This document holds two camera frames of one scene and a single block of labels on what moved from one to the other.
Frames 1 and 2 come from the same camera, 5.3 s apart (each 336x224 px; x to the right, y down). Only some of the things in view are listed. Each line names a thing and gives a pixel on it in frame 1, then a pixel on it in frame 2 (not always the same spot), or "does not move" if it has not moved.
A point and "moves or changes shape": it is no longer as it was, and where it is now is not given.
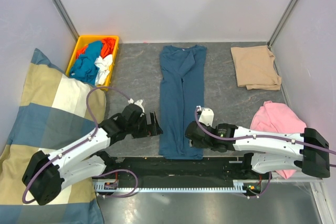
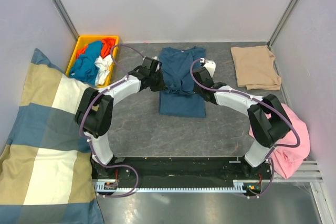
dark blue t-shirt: (182, 87) moves or changes shape
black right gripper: (196, 145) → (195, 89)
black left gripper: (149, 130) → (161, 86)
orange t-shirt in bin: (108, 46) does not move
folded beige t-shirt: (255, 68) does not move
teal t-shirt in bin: (84, 67) does not move
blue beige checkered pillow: (56, 110) does not move
